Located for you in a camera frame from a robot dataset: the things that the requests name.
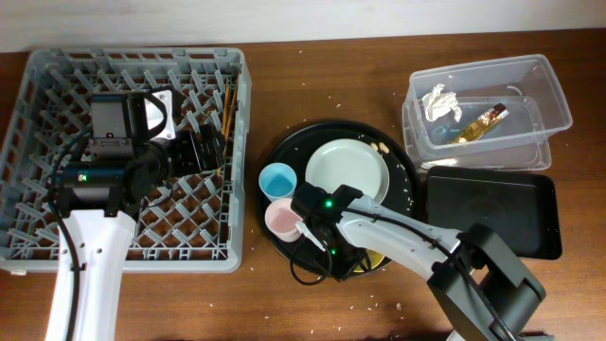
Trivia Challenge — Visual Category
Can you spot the pink plastic cup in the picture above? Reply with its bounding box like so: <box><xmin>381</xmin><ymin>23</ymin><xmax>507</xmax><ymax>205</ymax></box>
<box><xmin>264</xmin><ymin>198</ymin><xmax>302</xmax><ymax>242</ymax></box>

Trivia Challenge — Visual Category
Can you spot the blue plastic cup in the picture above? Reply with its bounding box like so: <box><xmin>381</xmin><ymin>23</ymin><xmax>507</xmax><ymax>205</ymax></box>
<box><xmin>258</xmin><ymin>163</ymin><xmax>297</xmax><ymax>202</ymax></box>

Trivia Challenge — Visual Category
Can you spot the yellow bowl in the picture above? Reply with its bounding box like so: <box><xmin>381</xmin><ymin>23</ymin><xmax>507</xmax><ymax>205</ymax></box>
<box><xmin>353</xmin><ymin>249</ymin><xmax>384</xmax><ymax>275</ymax></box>

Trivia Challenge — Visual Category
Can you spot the white tissue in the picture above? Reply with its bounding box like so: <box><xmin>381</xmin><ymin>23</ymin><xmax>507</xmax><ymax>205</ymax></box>
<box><xmin>421</xmin><ymin>83</ymin><xmax>462</xmax><ymax>122</ymax></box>

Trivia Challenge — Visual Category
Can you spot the gold snack wrapper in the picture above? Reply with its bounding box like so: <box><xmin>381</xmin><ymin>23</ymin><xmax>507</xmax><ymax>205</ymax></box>
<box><xmin>450</xmin><ymin>103</ymin><xmax>508</xmax><ymax>144</ymax></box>

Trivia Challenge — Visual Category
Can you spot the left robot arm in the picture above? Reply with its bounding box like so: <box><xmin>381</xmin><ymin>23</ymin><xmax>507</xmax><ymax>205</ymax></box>
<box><xmin>45</xmin><ymin>86</ymin><xmax>225</xmax><ymax>340</ymax></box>

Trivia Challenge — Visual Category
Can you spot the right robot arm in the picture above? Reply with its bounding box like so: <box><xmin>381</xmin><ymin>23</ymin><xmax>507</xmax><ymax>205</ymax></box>
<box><xmin>291</xmin><ymin>183</ymin><xmax>546</xmax><ymax>340</ymax></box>

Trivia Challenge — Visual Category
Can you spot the grey dishwasher rack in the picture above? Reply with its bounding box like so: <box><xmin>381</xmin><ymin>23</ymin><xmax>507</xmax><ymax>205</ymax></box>
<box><xmin>1</xmin><ymin>47</ymin><xmax>252</xmax><ymax>275</ymax></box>

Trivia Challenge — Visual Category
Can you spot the grey round plate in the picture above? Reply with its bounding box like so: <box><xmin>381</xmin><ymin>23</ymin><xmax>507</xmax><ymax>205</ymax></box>
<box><xmin>305</xmin><ymin>138</ymin><xmax>390</xmax><ymax>203</ymax></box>

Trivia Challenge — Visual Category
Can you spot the brown wooden chopstick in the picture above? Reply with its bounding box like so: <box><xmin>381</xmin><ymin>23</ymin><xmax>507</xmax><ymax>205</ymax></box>
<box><xmin>218</xmin><ymin>81</ymin><xmax>239</xmax><ymax>178</ymax></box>
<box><xmin>221</xmin><ymin>85</ymin><xmax>231</xmax><ymax>157</ymax></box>

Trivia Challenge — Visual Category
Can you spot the round black tray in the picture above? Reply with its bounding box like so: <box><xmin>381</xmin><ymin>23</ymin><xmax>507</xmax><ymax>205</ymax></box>
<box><xmin>257</xmin><ymin>120</ymin><xmax>424</xmax><ymax>276</ymax></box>

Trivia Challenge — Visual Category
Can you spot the upper clear plastic bin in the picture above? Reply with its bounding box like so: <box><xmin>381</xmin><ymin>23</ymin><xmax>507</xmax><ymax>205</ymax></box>
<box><xmin>403</xmin><ymin>54</ymin><xmax>573</xmax><ymax>157</ymax></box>

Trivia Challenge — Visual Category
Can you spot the clear plastic bin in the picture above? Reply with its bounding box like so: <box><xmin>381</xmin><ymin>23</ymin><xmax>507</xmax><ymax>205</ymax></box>
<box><xmin>401</xmin><ymin>101</ymin><xmax>551</xmax><ymax>173</ymax></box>
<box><xmin>403</xmin><ymin>54</ymin><xmax>573</xmax><ymax>157</ymax></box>

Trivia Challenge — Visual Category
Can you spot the black rectangular tray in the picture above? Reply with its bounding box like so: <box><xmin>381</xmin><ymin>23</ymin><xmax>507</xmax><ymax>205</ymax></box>
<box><xmin>426</xmin><ymin>166</ymin><xmax>562</xmax><ymax>260</ymax></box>

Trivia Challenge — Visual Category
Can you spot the lower clear plastic bin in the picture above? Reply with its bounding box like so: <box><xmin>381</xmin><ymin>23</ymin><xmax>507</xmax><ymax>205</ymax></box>
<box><xmin>401</xmin><ymin>101</ymin><xmax>551</xmax><ymax>173</ymax></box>

